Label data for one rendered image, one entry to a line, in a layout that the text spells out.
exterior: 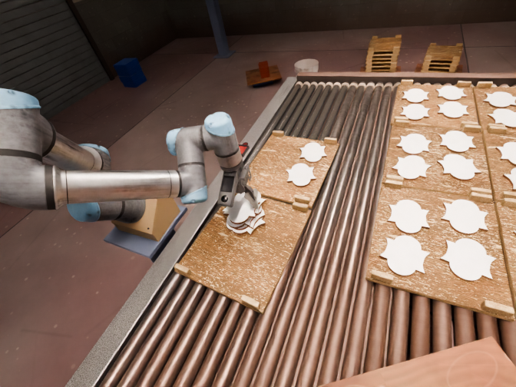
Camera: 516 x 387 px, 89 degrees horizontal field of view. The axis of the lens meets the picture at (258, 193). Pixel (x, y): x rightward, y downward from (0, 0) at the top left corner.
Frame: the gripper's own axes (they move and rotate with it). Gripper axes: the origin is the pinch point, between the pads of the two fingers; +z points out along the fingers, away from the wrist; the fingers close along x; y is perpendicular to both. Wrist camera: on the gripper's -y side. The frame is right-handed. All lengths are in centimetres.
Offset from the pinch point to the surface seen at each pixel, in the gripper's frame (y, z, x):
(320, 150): 42.3, 6.7, -24.2
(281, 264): -15.9, 7.9, -16.7
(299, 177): 24.0, 6.7, -17.3
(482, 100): 85, 8, -97
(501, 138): 54, 8, -96
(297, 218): 3.5, 7.9, -19.2
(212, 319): -35.9, 9.5, 0.9
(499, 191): 23, 8, -86
